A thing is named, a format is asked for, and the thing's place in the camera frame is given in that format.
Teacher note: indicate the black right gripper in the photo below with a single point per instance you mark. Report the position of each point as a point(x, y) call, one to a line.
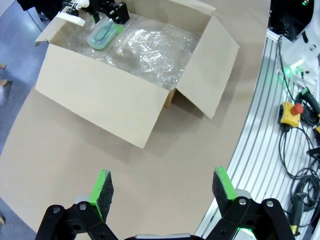
point(102, 6)

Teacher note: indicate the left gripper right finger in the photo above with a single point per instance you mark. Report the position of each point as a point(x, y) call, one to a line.
point(222, 192)

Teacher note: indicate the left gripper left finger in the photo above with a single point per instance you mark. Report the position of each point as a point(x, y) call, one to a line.
point(100, 195)

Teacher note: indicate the green glasses case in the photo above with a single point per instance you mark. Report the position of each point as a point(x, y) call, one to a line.
point(100, 37)

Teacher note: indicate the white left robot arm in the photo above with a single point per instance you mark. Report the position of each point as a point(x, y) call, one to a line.
point(310, 50)

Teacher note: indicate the cardboard box holding glasses cases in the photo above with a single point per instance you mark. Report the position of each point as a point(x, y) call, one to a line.
point(100, 92)

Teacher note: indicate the bubble wrap sheet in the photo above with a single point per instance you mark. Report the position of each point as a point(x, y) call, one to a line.
point(155, 50)

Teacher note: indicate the yellow emergency stop box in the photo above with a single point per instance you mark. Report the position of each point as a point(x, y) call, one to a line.
point(317, 130)
point(287, 117)

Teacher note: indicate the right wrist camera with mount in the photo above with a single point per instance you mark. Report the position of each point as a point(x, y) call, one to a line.
point(72, 18)

